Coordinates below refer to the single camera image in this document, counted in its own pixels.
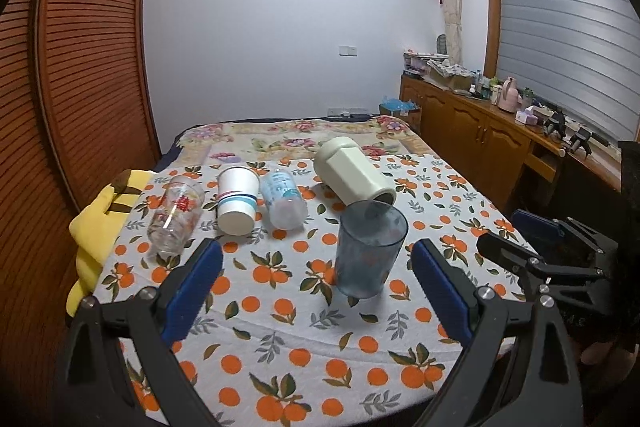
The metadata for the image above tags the pink kettle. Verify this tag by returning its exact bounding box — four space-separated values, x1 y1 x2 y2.
499 77 521 113

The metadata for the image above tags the yellow plush toy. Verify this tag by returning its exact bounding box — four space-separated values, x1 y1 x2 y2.
66 168 156 315

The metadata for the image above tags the cream faceted cup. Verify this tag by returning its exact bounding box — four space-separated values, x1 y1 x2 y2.
313 136 397 210

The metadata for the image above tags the wooden louvred wardrobe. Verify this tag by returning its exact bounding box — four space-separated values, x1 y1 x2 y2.
0 0 163 427

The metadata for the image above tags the orange fruit print blanket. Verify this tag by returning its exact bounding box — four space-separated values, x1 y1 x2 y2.
92 154 531 427

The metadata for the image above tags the clear glass cup red print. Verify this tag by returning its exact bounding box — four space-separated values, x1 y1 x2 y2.
147 175 206 257

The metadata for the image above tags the blue transparent plastic cup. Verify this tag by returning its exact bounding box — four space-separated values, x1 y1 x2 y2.
333 201 410 299

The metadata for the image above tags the white striped paper cup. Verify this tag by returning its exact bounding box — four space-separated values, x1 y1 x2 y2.
216 165 261 236

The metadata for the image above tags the pink tissue pack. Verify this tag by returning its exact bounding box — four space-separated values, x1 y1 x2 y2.
515 106 545 126

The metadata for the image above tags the floral bed blanket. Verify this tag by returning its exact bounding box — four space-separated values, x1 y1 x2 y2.
172 116 441 168

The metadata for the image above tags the wooden side cabinet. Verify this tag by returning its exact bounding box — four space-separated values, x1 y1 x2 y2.
400 74 623 214

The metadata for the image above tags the black stand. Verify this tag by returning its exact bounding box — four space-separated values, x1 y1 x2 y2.
569 127 594 156
542 109 569 138

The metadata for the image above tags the pink storage box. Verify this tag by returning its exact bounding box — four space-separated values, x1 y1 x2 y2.
403 51 432 78

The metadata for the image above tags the grey window blind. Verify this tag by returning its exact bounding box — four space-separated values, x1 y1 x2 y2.
495 0 640 135

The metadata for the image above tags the box with blue bags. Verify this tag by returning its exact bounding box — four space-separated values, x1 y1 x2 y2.
378 95 422 124

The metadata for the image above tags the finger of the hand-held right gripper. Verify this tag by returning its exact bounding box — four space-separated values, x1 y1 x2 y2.
511 208 621 258
476 231 609 303

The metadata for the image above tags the cardboard box with cloth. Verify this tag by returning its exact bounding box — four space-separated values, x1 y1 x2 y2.
424 58 477 91

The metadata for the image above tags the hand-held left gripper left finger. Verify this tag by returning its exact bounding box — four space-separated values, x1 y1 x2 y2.
52 238 224 427

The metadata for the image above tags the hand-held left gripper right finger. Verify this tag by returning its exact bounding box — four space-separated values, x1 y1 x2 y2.
411 239 586 427

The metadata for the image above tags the clear plastic bottle lying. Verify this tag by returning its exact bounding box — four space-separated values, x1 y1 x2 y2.
261 168 309 230

